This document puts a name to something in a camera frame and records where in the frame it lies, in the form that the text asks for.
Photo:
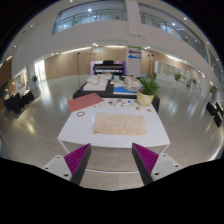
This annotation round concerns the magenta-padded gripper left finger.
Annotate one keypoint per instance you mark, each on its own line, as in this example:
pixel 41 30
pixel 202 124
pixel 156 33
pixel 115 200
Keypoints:
pixel 77 160

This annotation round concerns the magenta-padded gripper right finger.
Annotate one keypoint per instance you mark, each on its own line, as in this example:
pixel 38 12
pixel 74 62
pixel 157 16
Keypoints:
pixel 146 160

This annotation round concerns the beige knitted towel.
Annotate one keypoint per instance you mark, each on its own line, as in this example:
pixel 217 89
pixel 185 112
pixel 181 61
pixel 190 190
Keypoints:
pixel 119 124

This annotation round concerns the small wooden disc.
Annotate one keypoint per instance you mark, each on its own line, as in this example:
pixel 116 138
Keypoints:
pixel 137 107
pixel 148 110

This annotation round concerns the pink flat board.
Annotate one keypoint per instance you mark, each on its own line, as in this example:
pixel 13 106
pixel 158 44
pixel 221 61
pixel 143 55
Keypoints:
pixel 85 101

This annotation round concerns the potted plant in striped pot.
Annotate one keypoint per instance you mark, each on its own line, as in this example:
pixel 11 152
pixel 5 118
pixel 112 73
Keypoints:
pixel 145 98

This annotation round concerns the sheet with colourful stickers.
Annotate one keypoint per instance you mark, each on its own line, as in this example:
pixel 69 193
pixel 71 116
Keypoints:
pixel 120 102

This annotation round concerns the black low display table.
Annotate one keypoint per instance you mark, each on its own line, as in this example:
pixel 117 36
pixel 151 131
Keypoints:
pixel 110 93

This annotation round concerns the group of black chairs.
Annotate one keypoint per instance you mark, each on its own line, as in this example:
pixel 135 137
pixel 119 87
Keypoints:
pixel 16 101
pixel 215 113

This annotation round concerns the large indoor plant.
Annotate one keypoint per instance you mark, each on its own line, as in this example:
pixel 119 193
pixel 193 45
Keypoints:
pixel 177 76

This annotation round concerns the small indoor plant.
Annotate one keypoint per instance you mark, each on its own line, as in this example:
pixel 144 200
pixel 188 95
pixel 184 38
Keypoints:
pixel 34 78

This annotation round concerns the purple backdrop panel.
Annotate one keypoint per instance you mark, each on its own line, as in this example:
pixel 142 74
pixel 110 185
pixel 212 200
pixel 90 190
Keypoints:
pixel 91 68

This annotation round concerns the black lamp stand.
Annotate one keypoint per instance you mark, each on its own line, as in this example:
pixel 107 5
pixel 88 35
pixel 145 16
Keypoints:
pixel 149 65
pixel 153 65
pixel 79 66

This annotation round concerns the black piano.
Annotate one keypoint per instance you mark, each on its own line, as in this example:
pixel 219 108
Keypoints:
pixel 108 66

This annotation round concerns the blue arrow sign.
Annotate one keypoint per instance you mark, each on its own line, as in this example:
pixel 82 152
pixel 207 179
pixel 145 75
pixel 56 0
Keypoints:
pixel 134 57

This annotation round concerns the purple arrow sign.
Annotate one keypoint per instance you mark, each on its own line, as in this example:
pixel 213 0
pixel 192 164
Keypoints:
pixel 134 52

